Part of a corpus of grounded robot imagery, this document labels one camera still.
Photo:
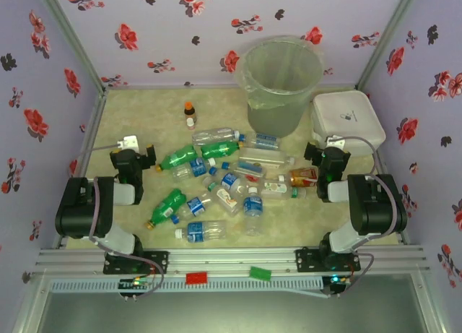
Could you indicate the red tag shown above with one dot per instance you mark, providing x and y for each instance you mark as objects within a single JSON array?
[{"x": 196, "y": 277}]

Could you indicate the aluminium frame post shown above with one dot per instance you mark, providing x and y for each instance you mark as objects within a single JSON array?
[
  {"x": 388, "y": 37},
  {"x": 68, "y": 33}
]

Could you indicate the square bottle blue label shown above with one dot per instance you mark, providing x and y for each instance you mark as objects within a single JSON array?
[{"x": 249, "y": 167}]

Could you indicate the white orange label bottle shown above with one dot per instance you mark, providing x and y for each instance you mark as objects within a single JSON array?
[{"x": 226, "y": 198}]

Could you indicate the green tag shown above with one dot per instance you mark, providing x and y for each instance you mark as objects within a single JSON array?
[{"x": 260, "y": 273}]

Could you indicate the orange red label bottle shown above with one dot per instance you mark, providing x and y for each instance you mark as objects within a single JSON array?
[{"x": 303, "y": 177}]

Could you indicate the green plastic bottle yellow cap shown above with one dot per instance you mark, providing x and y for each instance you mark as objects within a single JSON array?
[
  {"x": 177, "y": 159},
  {"x": 166, "y": 208},
  {"x": 220, "y": 150}
]

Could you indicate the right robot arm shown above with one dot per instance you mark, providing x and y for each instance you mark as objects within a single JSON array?
[{"x": 375, "y": 206}]

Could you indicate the clear bottle red label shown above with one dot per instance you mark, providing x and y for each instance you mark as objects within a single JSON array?
[{"x": 254, "y": 178}]

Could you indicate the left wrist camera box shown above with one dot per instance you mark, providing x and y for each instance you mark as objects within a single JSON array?
[{"x": 129, "y": 142}]

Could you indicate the translucent grey waste bin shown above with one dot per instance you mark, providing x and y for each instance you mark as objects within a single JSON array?
[{"x": 274, "y": 120}]

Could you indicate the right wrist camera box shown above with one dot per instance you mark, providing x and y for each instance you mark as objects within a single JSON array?
[{"x": 334, "y": 140}]

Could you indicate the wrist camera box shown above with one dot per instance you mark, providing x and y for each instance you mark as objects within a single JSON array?
[
  {"x": 129, "y": 142},
  {"x": 334, "y": 140}
]

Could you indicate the small circuit board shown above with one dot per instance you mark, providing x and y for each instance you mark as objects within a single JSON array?
[
  {"x": 339, "y": 280},
  {"x": 135, "y": 282}
]

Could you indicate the clear plastic bin liner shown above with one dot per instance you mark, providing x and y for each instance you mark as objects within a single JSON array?
[{"x": 252, "y": 98}]

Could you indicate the small bottle white cap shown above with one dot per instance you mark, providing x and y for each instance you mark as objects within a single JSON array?
[{"x": 190, "y": 124}]

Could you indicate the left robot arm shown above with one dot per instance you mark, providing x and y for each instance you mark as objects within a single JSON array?
[{"x": 83, "y": 210}]

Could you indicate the brown bottle orange cap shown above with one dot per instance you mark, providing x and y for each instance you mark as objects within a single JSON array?
[{"x": 190, "y": 111}]

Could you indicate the large clear bottle white cap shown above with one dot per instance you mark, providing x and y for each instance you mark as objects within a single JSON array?
[{"x": 265, "y": 157}]

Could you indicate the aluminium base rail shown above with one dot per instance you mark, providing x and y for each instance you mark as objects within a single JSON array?
[{"x": 231, "y": 259}]

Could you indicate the white lidded storage box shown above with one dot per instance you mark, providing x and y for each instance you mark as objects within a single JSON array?
[{"x": 346, "y": 123}]

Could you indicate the grey metal front panel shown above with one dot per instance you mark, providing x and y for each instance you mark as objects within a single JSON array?
[{"x": 231, "y": 315}]

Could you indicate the white label bottle green cap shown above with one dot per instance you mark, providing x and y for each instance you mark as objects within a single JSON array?
[{"x": 279, "y": 190}]

